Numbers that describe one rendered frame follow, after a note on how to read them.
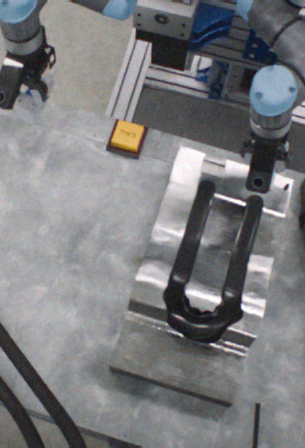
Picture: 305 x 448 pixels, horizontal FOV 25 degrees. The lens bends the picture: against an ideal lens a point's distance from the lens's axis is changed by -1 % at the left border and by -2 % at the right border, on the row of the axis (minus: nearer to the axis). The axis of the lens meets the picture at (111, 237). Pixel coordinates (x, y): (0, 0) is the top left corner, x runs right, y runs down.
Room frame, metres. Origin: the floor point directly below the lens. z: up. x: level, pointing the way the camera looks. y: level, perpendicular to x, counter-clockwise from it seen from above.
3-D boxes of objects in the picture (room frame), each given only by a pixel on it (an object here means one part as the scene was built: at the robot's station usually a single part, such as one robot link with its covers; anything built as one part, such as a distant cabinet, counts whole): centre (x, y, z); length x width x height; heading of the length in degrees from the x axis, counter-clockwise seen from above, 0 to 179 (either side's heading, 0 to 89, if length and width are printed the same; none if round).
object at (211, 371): (0.43, -0.20, 0.87); 0.50 x 0.26 x 0.14; 162
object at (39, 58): (0.81, 0.16, 1.09); 0.09 x 0.08 x 0.12; 151
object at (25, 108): (0.82, 0.16, 0.93); 0.13 x 0.05 x 0.05; 151
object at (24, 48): (0.80, 0.17, 1.17); 0.08 x 0.08 x 0.05
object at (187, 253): (0.44, -0.21, 0.92); 0.35 x 0.16 x 0.09; 162
